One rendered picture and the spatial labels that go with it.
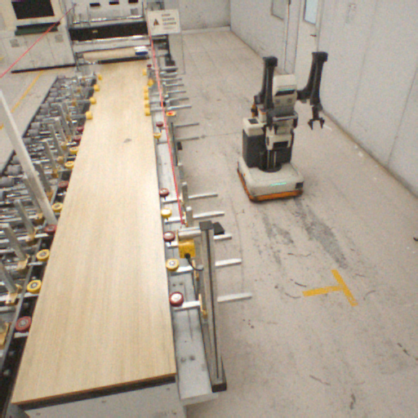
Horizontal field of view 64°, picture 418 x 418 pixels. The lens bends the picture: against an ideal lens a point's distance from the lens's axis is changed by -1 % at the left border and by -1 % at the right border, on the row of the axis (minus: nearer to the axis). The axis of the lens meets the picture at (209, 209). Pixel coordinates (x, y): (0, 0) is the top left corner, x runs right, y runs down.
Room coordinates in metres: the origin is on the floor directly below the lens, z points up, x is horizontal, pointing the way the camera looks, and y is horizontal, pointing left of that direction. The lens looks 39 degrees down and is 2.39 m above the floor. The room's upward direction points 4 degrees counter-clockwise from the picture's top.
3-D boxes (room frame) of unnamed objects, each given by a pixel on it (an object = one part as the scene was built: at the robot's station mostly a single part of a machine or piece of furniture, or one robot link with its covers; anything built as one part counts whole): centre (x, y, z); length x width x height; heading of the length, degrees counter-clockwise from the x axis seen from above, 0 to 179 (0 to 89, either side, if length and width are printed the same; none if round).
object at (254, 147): (3.46, -0.72, 0.59); 0.55 x 0.34 x 0.83; 97
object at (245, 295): (1.15, 0.01, 0.81); 0.43 x 0.03 x 0.04; 97
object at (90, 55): (5.85, 1.22, 1.05); 1.43 x 0.12 x 0.12; 97
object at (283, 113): (3.08, -0.77, 0.99); 0.28 x 0.16 x 0.22; 97
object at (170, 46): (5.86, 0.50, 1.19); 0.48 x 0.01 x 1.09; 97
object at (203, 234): (0.79, 0.05, 1.20); 0.15 x 0.12 x 1.00; 7
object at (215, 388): (3.27, 0.34, 0.67); 5.11 x 0.08 x 0.10; 7
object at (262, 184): (3.37, -0.74, 0.16); 0.67 x 0.64 x 0.25; 7
